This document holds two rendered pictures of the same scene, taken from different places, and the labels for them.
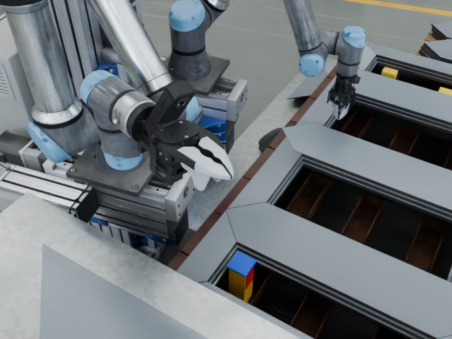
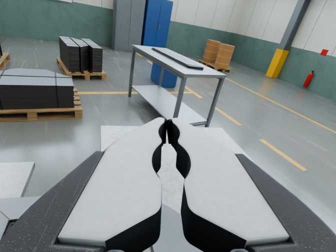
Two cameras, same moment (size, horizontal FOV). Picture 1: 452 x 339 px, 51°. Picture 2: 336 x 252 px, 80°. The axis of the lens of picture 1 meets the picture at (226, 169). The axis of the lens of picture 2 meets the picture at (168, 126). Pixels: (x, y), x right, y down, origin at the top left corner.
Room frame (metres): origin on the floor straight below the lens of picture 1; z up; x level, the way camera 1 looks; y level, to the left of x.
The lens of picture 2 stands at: (0.60, 0.07, 1.51)
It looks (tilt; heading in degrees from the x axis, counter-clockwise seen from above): 28 degrees down; 217
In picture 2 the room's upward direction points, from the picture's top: 12 degrees clockwise
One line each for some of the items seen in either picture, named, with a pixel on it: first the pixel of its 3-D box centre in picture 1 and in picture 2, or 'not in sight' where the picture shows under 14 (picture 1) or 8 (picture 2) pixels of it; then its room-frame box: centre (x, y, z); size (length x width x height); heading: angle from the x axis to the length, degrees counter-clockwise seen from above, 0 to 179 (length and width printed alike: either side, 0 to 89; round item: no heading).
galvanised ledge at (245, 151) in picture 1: (276, 129); not in sight; (1.60, -0.21, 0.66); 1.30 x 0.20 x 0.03; 149
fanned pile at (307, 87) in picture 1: (317, 85); not in sight; (1.89, -0.42, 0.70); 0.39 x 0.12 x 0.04; 149
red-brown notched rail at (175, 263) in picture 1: (282, 140); not in sight; (1.37, -0.21, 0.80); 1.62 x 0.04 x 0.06; 149
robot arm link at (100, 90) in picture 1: (111, 99); not in sight; (0.73, 0.21, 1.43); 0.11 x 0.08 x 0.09; 44
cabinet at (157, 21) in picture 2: not in sight; (155, 27); (-5.61, -6.16, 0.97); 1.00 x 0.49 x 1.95; 160
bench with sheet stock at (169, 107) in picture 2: not in sight; (168, 86); (-1.89, -1.95, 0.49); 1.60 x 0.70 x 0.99; 73
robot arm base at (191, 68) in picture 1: (189, 56); not in sight; (1.48, 0.13, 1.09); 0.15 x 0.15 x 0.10
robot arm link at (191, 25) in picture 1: (187, 23); not in sight; (1.48, 0.13, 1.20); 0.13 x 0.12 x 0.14; 160
